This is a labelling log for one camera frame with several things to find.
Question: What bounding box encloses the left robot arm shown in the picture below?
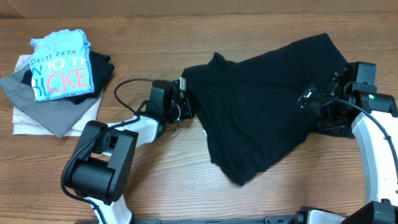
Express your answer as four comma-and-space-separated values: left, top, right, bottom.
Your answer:
60, 77, 193, 223

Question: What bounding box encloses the grey folded shirt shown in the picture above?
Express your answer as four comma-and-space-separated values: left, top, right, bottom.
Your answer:
1, 67, 97, 138

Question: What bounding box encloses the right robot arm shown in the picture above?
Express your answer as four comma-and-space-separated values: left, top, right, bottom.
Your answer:
289, 62, 397, 224

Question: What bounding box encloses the light blue printed folded shirt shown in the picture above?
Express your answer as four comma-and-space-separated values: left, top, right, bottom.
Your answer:
29, 29, 95, 102

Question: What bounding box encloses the black folded shirt in stack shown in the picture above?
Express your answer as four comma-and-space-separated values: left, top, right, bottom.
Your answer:
22, 50, 114, 105

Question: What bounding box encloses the black t-shirt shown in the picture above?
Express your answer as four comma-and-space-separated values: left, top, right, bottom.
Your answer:
182, 34, 346, 185

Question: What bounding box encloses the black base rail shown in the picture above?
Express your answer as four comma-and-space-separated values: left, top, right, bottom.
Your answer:
134, 215, 293, 224

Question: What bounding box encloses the white folded cloth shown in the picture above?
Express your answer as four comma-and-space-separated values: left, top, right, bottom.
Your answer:
12, 55, 103, 136

